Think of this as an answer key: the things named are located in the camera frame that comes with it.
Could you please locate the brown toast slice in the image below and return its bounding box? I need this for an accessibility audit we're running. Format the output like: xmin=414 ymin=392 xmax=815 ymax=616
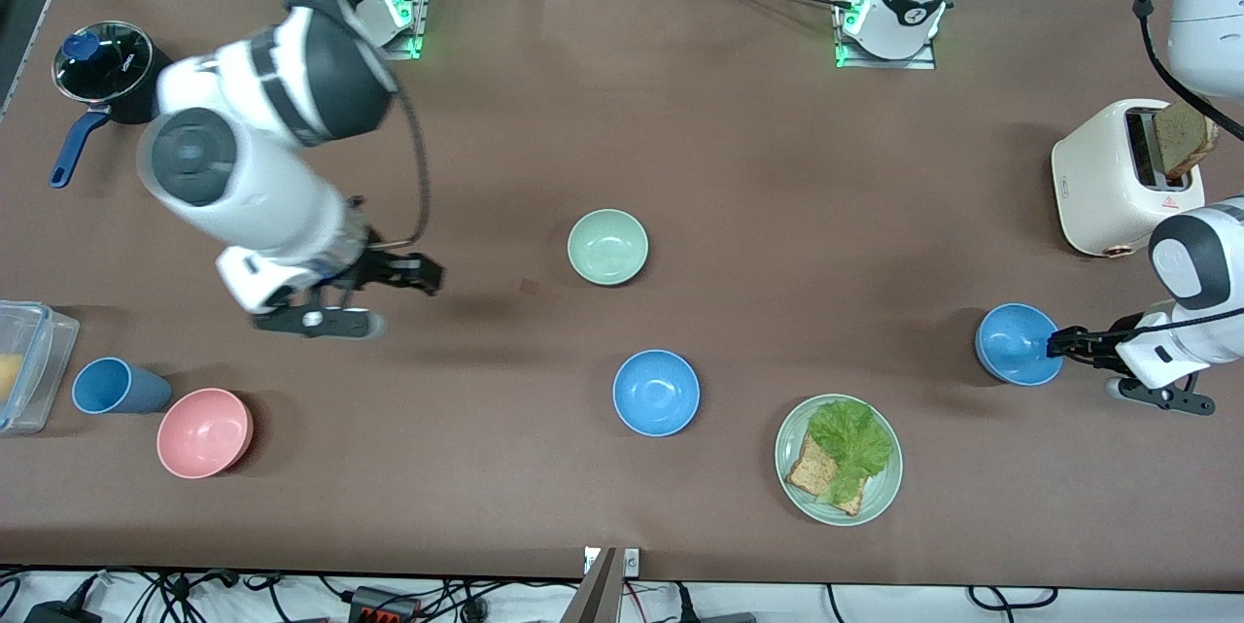
xmin=1153 ymin=99 xmax=1221 ymax=183

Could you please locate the cream white toaster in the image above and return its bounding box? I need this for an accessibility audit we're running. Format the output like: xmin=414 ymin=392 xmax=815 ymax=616
xmin=1051 ymin=98 xmax=1207 ymax=260

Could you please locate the black pot blue handle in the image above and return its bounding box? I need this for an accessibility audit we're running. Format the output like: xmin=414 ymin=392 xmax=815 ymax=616
xmin=50 ymin=20 xmax=176 ymax=190

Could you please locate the brown bread slice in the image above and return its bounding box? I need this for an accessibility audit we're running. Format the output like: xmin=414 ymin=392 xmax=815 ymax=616
xmin=785 ymin=433 xmax=866 ymax=517

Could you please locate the black power adapter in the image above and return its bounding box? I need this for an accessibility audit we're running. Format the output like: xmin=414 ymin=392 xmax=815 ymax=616
xmin=23 ymin=602 xmax=102 ymax=623

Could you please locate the blue cup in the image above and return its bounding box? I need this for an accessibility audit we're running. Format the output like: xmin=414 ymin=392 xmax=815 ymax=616
xmin=72 ymin=357 xmax=174 ymax=416

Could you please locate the black orange power strip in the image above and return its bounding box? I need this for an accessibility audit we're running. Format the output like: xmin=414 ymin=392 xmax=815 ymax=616
xmin=348 ymin=586 xmax=421 ymax=623

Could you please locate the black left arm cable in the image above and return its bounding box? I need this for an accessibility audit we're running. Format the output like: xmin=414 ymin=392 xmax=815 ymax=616
xmin=1132 ymin=0 xmax=1244 ymax=340

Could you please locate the green plate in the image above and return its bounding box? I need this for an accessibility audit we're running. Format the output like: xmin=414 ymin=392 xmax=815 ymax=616
xmin=775 ymin=394 xmax=904 ymax=527

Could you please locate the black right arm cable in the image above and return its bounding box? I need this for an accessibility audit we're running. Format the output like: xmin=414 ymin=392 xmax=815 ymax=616
xmin=124 ymin=0 xmax=432 ymax=250

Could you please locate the clear plastic container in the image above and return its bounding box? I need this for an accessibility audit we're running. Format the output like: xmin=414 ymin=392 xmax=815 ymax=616
xmin=0 ymin=300 xmax=82 ymax=436

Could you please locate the grey metal bracket bar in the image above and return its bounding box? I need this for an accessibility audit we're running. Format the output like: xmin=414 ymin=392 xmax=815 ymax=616
xmin=562 ymin=546 xmax=642 ymax=623

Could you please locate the pink bowl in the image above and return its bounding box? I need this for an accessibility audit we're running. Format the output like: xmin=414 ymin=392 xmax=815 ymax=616
xmin=156 ymin=388 xmax=256 ymax=480

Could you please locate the blue bowl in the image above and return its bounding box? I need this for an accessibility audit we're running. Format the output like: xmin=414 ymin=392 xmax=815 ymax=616
xmin=975 ymin=302 xmax=1066 ymax=387
xmin=612 ymin=349 xmax=701 ymax=437

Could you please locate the green lettuce leaf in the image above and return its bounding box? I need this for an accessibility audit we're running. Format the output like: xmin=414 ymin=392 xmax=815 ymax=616
xmin=809 ymin=398 xmax=895 ymax=506

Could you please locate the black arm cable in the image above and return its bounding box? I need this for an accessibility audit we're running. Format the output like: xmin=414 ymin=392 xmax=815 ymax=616
xmin=124 ymin=0 xmax=432 ymax=250
xmin=1132 ymin=0 xmax=1244 ymax=340

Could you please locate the black floor cable loop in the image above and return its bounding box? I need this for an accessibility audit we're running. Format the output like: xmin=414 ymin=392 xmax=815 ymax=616
xmin=966 ymin=585 xmax=1060 ymax=611

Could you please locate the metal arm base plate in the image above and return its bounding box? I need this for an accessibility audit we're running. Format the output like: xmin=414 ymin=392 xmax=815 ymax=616
xmin=833 ymin=0 xmax=940 ymax=71
xmin=369 ymin=0 xmax=431 ymax=61

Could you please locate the green bowl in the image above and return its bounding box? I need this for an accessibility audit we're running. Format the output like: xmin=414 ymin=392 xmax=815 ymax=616
xmin=568 ymin=208 xmax=650 ymax=288

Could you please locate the glass lid blue knob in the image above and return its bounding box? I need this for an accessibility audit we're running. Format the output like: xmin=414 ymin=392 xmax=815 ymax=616
xmin=52 ymin=20 xmax=155 ymax=105

